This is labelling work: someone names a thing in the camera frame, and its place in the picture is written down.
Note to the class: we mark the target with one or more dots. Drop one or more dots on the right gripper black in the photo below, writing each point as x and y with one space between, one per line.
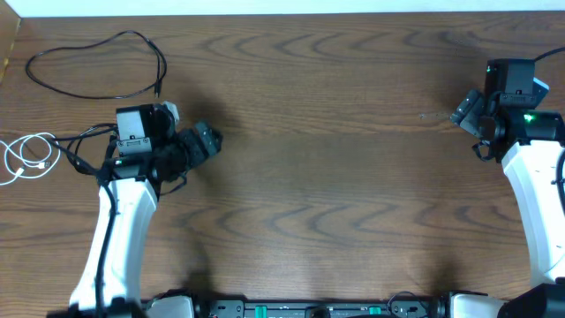
470 112

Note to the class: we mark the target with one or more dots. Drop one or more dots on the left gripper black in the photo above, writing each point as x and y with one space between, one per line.
199 152

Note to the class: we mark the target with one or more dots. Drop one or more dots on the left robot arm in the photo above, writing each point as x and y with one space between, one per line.
146 151

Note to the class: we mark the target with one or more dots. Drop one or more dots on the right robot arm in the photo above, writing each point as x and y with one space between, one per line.
528 143

